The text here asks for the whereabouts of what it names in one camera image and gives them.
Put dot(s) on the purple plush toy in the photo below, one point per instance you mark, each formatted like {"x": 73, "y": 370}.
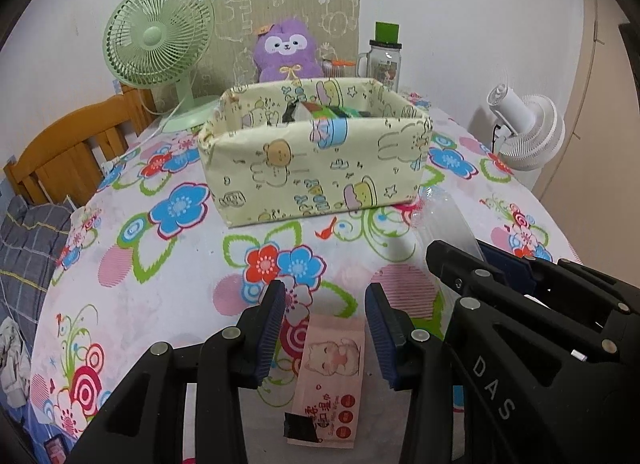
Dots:
{"x": 285, "y": 46}

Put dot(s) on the cotton swab container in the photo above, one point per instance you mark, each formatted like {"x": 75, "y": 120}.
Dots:
{"x": 337, "y": 67}

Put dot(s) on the wooden chair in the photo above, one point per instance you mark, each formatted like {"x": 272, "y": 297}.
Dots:
{"x": 65, "y": 143}

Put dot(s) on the white desk fan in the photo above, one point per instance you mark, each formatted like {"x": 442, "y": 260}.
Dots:
{"x": 530, "y": 128}

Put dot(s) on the blue plaid pillow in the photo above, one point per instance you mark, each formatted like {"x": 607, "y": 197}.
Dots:
{"x": 27, "y": 239}

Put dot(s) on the white crumpled cloth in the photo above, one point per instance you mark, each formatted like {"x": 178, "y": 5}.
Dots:
{"x": 12, "y": 359}

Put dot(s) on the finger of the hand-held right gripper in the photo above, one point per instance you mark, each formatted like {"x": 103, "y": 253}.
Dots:
{"x": 510, "y": 266}
{"x": 455, "y": 264}

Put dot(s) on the beige printed wall cloth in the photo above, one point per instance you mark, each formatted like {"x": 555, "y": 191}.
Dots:
{"x": 320, "y": 13}

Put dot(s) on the pink tissue packet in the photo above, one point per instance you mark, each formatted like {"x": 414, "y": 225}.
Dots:
{"x": 330, "y": 369}

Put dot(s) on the glass jar with green lid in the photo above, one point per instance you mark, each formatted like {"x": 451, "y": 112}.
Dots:
{"x": 386, "y": 66}

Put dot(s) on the yellow printed fabric box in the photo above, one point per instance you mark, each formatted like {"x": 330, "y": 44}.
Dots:
{"x": 310, "y": 168}

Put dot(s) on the clear plastic bag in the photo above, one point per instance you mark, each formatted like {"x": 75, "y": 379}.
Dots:
{"x": 445, "y": 224}

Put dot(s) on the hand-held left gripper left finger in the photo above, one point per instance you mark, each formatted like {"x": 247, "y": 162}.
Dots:
{"x": 267, "y": 339}

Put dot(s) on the floral tablecloth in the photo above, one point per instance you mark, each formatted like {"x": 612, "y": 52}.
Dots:
{"x": 165, "y": 264}

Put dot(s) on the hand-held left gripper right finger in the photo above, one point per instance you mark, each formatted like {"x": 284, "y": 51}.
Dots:
{"x": 385, "y": 344}

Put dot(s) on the green desk fan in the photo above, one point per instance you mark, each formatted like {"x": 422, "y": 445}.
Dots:
{"x": 150, "y": 36}

